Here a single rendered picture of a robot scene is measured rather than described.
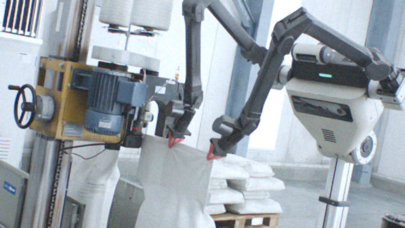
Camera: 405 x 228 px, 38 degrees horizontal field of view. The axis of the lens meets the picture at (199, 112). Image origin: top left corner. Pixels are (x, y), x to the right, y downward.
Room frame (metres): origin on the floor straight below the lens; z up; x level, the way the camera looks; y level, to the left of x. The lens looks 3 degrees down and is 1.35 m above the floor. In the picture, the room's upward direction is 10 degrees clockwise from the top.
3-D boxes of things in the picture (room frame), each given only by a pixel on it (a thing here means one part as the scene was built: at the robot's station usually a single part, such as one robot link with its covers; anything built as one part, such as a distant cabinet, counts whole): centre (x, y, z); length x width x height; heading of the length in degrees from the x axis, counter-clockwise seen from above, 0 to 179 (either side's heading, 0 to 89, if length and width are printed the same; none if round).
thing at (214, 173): (5.51, -0.22, 0.56); 0.66 x 0.42 x 0.15; 132
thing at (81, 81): (2.35, 0.45, 1.27); 0.12 x 0.09 x 0.09; 132
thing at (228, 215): (5.87, -0.28, 0.07); 1.20 x 0.82 x 0.14; 134
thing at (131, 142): (2.59, 0.28, 1.04); 0.08 x 0.06 x 0.05; 132
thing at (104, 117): (2.31, 0.37, 1.21); 0.15 x 0.15 x 0.25
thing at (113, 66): (2.31, 0.37, 1.35); 0.12 x 0.12 x 0.04
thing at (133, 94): (2.27, 0.27, 1.25); 0.10 x 0.08 x 0.12; 157
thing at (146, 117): (2.56, 0.23, 1.14); 0.05 x 0.04 x 0.16; 132
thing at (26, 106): (2.32, 0.69, 1.13); 0.18 x 0.11 x 0.18; 42
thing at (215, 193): (5.51, -0.21, 0.32); 0.66 x 0.43 x 0.15; 134
